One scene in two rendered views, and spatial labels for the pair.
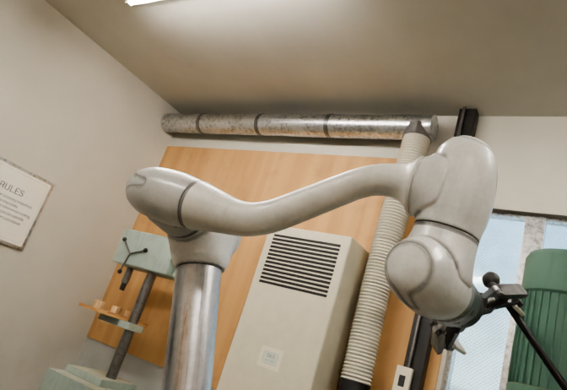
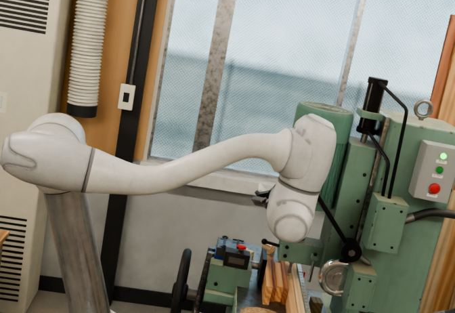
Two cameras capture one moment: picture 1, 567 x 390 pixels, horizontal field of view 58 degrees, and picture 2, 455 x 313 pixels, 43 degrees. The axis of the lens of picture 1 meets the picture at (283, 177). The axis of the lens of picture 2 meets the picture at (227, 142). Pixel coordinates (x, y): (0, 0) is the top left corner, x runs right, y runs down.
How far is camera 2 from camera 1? 0.96 m
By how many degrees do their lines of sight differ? 52
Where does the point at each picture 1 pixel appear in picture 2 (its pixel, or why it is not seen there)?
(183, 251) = not seen: hidden behind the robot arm
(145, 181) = (36, 164)
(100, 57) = not seen: outside the picture
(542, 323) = not seen: hidden behind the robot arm
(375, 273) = (92, 0)
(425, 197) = (296, 174)
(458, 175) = (318, 159)
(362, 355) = (89, 82)
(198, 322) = (87, 236)
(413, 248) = (295, 221)
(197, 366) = (95, 266)
